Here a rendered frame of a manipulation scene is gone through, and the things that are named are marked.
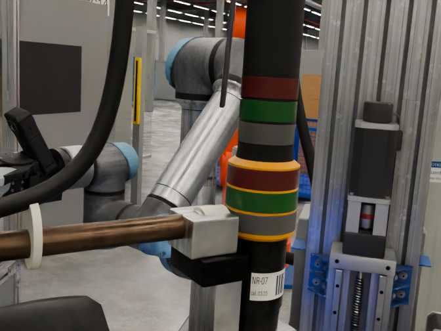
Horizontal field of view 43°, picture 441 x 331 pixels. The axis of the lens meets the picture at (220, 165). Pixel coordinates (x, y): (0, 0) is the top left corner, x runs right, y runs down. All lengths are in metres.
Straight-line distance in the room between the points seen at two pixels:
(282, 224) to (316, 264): 0.98
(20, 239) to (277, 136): 0.15
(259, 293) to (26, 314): 0.21
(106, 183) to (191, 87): 0.29
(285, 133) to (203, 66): 0.83
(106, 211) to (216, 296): 0.70
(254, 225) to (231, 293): 0.04
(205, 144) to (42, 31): 3.66
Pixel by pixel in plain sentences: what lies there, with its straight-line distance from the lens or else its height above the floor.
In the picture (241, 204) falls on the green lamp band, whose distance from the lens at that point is 0.32.
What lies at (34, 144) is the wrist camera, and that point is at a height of 1.49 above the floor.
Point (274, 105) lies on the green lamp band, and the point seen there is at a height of 1.60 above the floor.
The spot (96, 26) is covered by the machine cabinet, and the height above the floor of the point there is 1.90.
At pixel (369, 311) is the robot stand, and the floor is 1.13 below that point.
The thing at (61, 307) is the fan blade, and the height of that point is 1.42.
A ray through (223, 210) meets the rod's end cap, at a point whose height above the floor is 1.54.
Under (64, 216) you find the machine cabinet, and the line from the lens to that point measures 4.96.
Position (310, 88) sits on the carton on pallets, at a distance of 8.54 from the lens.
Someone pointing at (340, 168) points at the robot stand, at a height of 1.42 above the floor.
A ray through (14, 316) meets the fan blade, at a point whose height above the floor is 1.43.
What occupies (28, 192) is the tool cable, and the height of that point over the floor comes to 1.56.
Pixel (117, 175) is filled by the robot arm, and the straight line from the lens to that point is 1.02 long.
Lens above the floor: 1.62
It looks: 10 degrees down
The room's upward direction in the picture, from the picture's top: 3 degrees clockwise
